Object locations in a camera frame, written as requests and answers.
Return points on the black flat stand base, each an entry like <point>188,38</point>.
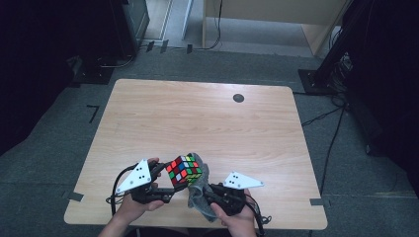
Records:
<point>94,75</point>

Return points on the black metal stand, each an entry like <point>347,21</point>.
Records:
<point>332,49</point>

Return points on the black round table grommet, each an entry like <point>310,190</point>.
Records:
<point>238,98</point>

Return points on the grey tape strip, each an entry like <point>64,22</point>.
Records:
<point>318,202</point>
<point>75,196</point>

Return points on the short black floor tape strip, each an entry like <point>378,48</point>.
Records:
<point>189,48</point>
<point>164,46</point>
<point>150,46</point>

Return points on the black equipment cabinet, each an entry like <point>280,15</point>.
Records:
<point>131,26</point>

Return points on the light wooden cabinet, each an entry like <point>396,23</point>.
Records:
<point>263,10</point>

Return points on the person's left hand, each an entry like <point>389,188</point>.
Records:
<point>138,208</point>

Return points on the black curtain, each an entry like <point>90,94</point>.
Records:
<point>392,82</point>
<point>29,65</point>

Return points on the colourful puzzle cube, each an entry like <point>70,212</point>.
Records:
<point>184,172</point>

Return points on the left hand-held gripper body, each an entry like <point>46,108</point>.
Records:
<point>136,177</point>

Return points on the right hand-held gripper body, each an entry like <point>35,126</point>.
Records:
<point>230,197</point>

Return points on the grey knitted cloth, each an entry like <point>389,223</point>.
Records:
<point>197,197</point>

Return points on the person's right hand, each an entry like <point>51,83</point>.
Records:
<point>242,223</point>

